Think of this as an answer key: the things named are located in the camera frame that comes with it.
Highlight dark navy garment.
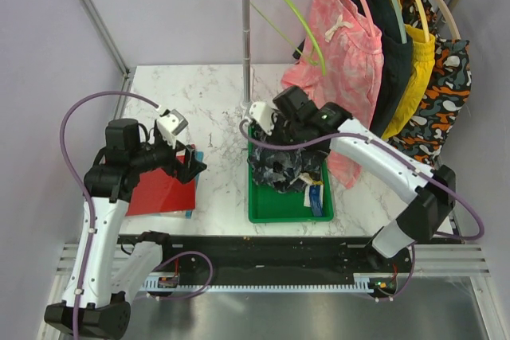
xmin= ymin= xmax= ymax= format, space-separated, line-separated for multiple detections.
xmin=367 ymin=0 xmax=413 ymax=136

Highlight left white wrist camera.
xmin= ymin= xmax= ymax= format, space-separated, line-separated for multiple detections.
xmin=155 ymin=106 xmax=188 ymax=149

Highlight red folder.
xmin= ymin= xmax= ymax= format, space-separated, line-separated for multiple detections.
xmin=126 ymin=169 xmax=199 ymax=219

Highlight yellow shorts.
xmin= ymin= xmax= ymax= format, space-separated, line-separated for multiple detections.
xmin=382 ymin=0 xmax=435 ymax=139

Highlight green plastic tray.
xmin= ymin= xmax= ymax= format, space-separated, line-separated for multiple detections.
xmin=248 ymin=143 xmax=335 ymax=223

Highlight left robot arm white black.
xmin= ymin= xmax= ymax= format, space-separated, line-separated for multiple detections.
xmin=44 ymin=111 xmax=206 ymax=339

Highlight pink dress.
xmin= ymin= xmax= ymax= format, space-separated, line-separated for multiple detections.
xmin=280 ymin=0 xmax=385 ymax=190

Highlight white cable duct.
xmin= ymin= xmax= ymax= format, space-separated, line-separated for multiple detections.
xmin=139 ymin=275 xmax=395 ymax=295

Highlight aluminium frame post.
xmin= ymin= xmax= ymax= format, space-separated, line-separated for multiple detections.
xmin=78 ymin=0 xmax=131 ymax=78

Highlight white blue price tag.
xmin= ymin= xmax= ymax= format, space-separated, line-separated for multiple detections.
xmin=304 ymin=184 xmax=324 ymax=217

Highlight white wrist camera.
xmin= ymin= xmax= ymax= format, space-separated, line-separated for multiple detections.
xmin=155 ymin=106 xmax=188 ymax=149
xmin=248 ymin=101 xmax=275 ymax=135

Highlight camouflage patterned shorts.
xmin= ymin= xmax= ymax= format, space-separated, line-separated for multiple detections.
xmin=388 ymin=0 xmax=472 ymax=166

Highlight dark patterned shorts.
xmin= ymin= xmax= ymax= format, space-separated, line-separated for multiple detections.
xmin=247 ymin=142 xmax=330 ymax=193

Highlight green hanger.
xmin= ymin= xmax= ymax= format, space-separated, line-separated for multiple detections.
xmin=249 ymin=0 xmax=327 ymax=76

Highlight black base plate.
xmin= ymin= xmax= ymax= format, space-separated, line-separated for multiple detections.
xmin=117 ymin=235 xmax=415 ymax=287

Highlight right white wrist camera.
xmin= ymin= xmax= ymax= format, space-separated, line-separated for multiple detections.
xmin=248 ymin=101 xmax=275 ymax=135

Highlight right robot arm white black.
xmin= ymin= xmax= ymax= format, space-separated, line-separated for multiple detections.
xmin=269 ymin=86 xmax=455 ymax=259

